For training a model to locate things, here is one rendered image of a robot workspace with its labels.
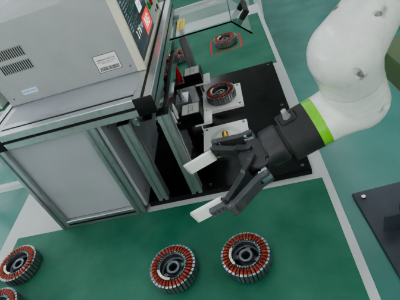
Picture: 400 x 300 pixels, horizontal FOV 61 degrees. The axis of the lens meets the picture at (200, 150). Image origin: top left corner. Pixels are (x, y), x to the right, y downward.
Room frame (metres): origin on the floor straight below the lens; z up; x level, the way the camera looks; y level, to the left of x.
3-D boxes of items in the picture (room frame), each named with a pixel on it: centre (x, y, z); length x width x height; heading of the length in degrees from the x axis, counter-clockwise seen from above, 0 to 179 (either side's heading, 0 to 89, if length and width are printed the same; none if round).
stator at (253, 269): (0.44, -0.01, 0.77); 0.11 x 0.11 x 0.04
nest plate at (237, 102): (1.09, -0.15, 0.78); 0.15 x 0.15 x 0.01; 76
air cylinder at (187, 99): (1.12, -0.01, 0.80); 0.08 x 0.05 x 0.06; 166
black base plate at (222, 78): (0.97, -0.11, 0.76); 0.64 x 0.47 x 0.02; 166
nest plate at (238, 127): (0.85, -0.09, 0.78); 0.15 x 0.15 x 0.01; 76
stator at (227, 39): (1.60, -0.32, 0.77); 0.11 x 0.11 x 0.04
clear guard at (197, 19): (1.17, -0.16, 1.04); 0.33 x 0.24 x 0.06; 76
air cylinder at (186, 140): (0.89, 0.05, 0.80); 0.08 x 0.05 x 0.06; 166
